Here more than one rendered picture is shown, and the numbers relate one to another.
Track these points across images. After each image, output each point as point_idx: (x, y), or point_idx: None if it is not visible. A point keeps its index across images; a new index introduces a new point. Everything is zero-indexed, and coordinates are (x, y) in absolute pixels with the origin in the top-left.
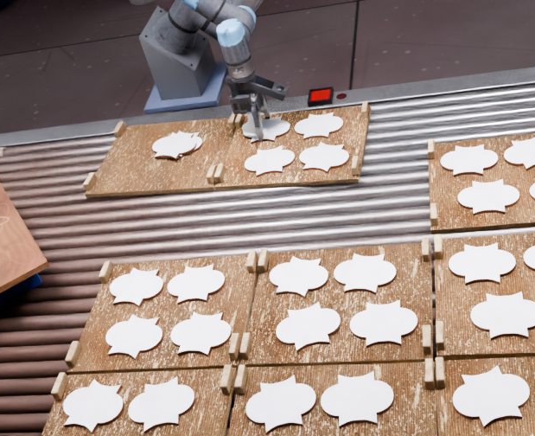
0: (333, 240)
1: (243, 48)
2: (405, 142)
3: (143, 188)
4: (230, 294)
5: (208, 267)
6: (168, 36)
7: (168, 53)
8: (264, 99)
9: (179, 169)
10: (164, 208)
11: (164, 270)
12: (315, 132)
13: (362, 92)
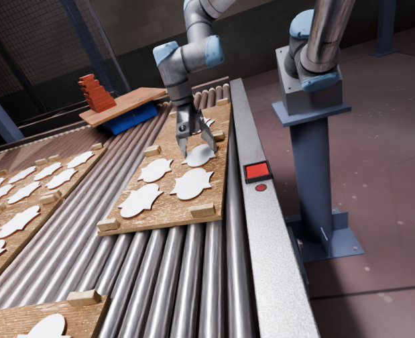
0: (45, 234)
1: (162, 73)
2: (141, 269)
3: (162, 131)
4: (41, 194)
5: (68, 178)
6: (285, 57)
7: (281, 70)
8: (206, 133)
9: (172, 137)
10: (144, 146)
11: (85, 164)
12: (180, 183)
13: (268, 203)
